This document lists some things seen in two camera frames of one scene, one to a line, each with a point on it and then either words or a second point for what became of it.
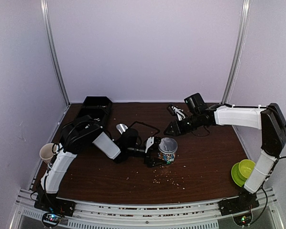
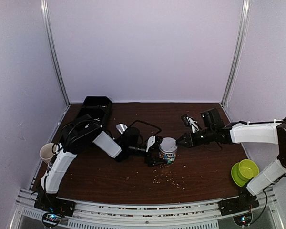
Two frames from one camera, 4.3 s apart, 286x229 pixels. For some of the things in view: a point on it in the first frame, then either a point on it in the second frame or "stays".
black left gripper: [147, 160] stays
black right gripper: [177, 130] -> [189, 141]
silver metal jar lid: [168, 145] stays
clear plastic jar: [168, 159] stays
